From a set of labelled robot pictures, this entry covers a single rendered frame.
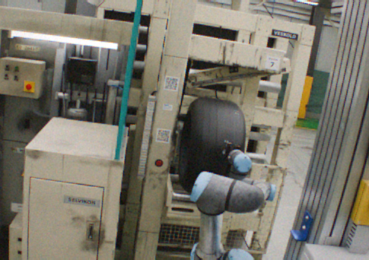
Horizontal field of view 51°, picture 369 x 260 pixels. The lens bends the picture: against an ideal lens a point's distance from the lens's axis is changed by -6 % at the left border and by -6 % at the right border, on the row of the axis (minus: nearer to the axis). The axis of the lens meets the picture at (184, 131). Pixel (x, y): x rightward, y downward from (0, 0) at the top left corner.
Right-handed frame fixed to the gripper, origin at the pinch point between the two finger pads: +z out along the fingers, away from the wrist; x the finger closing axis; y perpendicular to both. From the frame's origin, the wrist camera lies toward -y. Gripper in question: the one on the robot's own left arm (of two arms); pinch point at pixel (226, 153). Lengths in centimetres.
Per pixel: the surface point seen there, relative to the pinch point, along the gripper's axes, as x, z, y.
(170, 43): 35, 14, 52
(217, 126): 5.7, 5.1, 12.4
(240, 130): -6.8, 5.6, 12.0
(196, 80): 12, 56, 34
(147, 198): 35, 24, -36
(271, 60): -29, 40, 53
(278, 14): -311, 910, 248
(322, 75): -474, 908, 101
